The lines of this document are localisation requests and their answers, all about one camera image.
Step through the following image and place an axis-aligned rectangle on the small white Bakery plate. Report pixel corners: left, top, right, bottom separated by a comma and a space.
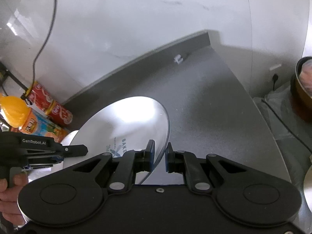
62, 96, 171, 185

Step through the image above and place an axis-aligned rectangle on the large white Sweet plate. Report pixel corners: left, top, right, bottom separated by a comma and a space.
61, 130, 78, 146

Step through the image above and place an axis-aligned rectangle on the person's left hand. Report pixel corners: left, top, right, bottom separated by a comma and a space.
1, 172, 28, 226

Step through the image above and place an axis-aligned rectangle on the orange juice bottle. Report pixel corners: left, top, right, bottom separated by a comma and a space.
1, 94, 68, 143

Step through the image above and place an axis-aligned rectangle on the red snack can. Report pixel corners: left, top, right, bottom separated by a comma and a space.
26, 81, 74, 127

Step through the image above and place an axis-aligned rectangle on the small white clip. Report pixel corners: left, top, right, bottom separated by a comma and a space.
174, 54, 188, 65

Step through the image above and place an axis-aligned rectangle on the brown trash bin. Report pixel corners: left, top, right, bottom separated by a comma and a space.
290, 56, 311, 124

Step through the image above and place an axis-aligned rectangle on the black wire rack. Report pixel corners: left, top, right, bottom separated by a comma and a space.
1, 62, 28, 101

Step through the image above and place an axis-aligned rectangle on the black cable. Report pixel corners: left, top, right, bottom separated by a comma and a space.
31, 0, 59, 91

